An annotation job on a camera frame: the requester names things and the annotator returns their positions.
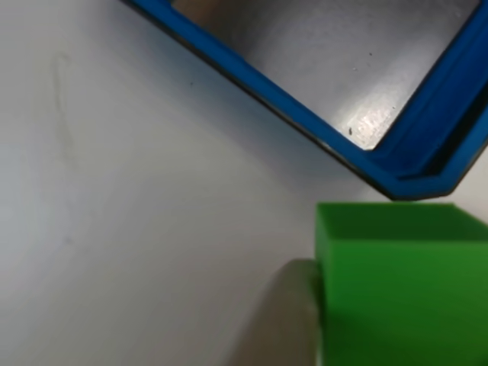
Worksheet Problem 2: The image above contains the blue square box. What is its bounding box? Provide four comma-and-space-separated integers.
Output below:
121, 0, 488, 202

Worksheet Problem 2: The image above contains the green cube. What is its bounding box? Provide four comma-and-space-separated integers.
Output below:
315, 201, 488, 366

